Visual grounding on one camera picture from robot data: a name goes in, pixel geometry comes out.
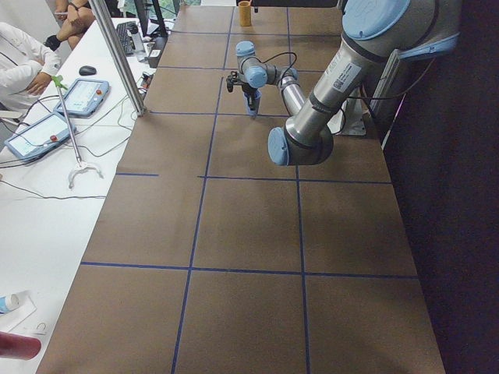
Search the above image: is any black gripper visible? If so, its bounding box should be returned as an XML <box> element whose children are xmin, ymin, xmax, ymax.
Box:
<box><xmin>242</xmin><ymin>82</ymin><xmax>261</xmax><ymax>112</ymax></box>

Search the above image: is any blue plastic cup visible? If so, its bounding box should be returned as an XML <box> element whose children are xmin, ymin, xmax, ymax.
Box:
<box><xmin>244</xmin><ymin>90</ymin><xmax>261</xmax><ymax>118</ymax></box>

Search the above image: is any reacher grabber tool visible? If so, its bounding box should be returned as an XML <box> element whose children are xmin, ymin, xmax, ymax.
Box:
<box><xmin>51</xmin><ymin>76</ymin><xmax>104</xmax><ymax>189</ymax></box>

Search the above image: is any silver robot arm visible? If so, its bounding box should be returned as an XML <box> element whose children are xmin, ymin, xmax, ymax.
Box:
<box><xmin>226</xmin><ymin>1</ymin><xmax>462</xmax><ymax>166</ymax></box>

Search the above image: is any tan bamboo cup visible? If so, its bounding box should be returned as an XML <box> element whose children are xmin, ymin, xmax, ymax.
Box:
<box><xmin>238</xmin><ymin>0</ymin><xmax>252</xmax><ymax>27</ymax></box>

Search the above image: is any white mounting column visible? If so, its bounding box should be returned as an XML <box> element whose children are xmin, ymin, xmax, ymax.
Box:
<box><xmin>327</xmin><ymin>88</ymin><xmax>366</xmax><ymax>136</ymax></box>

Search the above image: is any clear water bottle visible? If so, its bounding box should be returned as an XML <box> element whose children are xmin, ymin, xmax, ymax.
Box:
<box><xmin>129</xmin><ymin>25</ymin><xmax>147</xmax><ymax>62</ymax></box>

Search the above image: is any black keyboard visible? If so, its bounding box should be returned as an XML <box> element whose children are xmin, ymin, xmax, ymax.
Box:
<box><xmin>115</xmin><ymin>22</ymin><xmax>136</xmax><ymax>55</ymax></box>

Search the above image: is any far teach pendant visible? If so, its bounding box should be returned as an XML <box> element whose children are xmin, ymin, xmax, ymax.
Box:
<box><xmin>62</xmin><ymin>78</ymin><xmax>110</xmax><ymax>118</ymax></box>

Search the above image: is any teach pendant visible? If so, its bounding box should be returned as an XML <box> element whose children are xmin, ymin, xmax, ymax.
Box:
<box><xmin>62</xmin><ymin>78</ymin><xmax>110</xmax><ymax>118</ymax></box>
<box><xmin>4</xmin><ymin>113</ymin><xmax>70</xmax><ymax>161</ymax></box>

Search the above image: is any black computer mouse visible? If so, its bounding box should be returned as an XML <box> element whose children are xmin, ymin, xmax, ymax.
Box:
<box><xmin>79</xmin><ymin>65</ymin><xmax>97</xmax><ymax>76</ymax></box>

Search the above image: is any near teach pendant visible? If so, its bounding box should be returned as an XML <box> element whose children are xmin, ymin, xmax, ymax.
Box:
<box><xmin>4</xmin><ymin>113</ymin><xmax>70</xmax><ymax>161</ymax></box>

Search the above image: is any seated person in white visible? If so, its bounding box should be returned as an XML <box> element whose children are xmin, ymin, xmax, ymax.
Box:
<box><xmin>1</xmin><ymin>22</ymin><xmax>62</xmax><ymax>115</ymax></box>

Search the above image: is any white blue tube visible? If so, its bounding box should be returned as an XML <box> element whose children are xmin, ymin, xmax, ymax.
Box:
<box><xmin>0</xmin><ymin>294</ymin><xmax>20</xmax><ymax>315</ymax></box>

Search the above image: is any red cylinder bottle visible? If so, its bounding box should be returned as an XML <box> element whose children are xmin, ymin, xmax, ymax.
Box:
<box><xmin>0</xmin><ymin>332</ymin><xmax>41</xmax><ymax>360</ymax></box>

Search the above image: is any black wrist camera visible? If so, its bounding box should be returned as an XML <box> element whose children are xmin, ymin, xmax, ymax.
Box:
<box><xmin>225</xmin><ymin>71</ymin><xmax>242</xmax><ymax>93</ymax></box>

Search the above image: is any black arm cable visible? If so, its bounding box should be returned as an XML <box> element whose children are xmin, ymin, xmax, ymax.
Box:
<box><xmin>257</xmin><ymin>51</ymin><xmax>434</xmax><ymax>125</ymax></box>

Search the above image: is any aluminium frame post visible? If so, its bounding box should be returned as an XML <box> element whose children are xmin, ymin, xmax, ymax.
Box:
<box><xmin>89</xmin><ymin>0</ymin><xmax>146</xmax><ymax>117</ymax></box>

